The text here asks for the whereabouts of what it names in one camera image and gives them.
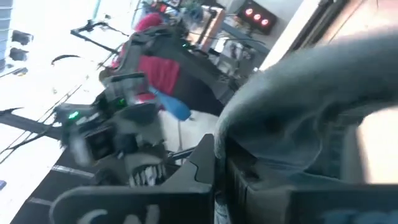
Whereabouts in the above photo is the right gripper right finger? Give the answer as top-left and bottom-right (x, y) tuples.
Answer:
(226, 145), (398, 224)

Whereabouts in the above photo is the black panel with red lights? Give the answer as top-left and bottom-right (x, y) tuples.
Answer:
(236, 0), (278, 35)

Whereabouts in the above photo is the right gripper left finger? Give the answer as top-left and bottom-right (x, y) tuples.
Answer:
(49, 133), (216, 224)

